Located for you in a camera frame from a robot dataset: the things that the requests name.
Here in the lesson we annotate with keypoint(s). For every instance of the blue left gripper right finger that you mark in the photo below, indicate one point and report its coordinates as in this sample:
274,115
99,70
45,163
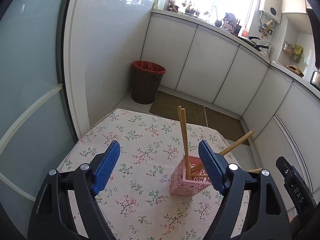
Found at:
215,165

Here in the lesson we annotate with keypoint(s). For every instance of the glass sliding door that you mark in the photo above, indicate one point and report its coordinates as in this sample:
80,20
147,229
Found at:
31,33

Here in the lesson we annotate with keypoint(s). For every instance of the brown floor mat right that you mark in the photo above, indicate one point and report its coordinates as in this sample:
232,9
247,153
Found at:
229,127

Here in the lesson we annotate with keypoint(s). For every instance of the black frying pan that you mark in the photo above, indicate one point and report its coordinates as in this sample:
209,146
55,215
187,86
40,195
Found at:
251,42

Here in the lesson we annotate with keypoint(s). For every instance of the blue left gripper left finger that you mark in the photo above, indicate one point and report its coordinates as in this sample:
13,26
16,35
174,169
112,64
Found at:
102,166

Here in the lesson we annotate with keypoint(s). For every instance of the wooden chopstick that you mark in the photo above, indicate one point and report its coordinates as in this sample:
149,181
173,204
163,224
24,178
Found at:
206,176
226,150
180,118
185,140

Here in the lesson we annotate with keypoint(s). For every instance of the brown trash bin red liner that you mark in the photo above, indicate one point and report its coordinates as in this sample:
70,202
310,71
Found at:
146,78

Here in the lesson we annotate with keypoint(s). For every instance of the floral tablecloth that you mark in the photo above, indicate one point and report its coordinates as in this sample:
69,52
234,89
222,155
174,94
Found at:
137,203

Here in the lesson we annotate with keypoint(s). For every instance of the white kitchen cabinets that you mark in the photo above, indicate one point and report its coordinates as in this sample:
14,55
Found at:
209,64

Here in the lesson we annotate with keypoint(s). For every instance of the steel kettle pot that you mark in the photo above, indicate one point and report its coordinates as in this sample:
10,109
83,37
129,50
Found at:
315,80

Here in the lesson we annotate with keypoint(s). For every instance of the white water heater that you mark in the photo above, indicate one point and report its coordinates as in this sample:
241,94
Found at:
272,8

